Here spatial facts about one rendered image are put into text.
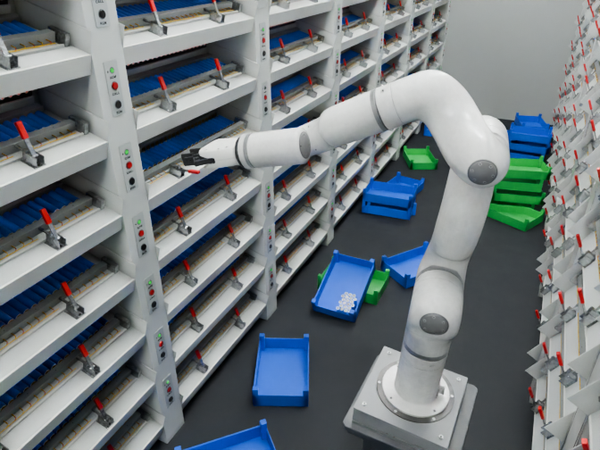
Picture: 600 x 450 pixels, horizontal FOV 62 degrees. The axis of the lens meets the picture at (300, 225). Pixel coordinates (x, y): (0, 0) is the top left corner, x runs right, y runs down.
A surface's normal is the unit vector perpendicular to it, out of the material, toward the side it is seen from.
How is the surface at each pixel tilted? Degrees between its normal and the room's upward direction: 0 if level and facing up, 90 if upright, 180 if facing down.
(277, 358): 0
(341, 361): 0
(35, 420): 16
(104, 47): 90
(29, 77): 106
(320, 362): 0
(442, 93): 64
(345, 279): 23
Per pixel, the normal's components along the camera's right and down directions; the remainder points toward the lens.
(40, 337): 0.26, -0.78
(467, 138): -0.59, -0.18
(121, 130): 0.90, 0.21
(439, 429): 0.04, -0.84
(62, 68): 0.87, 0.44
